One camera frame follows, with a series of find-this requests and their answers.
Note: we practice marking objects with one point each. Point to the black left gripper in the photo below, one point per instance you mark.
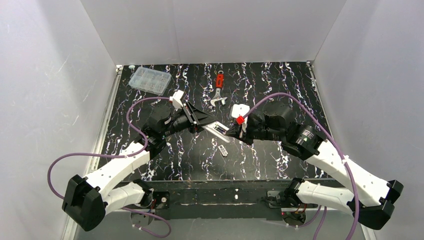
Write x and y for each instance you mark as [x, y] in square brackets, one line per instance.
[191, 115]

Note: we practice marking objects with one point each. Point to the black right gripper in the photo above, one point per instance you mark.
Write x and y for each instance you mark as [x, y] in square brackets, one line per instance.
[251, 134]

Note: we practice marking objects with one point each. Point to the white remote control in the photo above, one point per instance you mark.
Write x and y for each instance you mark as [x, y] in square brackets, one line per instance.
[218, 130]

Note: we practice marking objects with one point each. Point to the white remote battery cover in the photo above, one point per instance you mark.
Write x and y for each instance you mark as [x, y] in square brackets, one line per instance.
[222, 150]

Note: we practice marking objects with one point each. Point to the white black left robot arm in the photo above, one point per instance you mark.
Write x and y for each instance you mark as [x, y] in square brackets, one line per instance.
[88, 199]

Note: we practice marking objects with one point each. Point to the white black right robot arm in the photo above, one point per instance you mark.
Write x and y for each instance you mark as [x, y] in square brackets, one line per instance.
[369, 198]

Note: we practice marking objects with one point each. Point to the clear plastic screw box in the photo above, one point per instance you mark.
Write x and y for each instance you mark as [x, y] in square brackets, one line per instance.
[150, 80]

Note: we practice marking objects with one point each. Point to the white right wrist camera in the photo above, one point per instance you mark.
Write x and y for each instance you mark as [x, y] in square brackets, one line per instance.
[239, 114]

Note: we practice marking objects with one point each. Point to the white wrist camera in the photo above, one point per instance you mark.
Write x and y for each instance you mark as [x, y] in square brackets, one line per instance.
[176, 99]
[239, 114]

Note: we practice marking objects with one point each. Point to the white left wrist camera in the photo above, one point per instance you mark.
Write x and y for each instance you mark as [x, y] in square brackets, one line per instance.
[176, 99]

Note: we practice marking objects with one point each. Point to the red handled adjustable wrench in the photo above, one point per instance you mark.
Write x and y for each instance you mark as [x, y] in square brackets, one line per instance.
[219, 83]

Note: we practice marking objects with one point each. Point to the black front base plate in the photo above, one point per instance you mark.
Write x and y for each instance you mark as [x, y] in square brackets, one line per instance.
[217, 199]

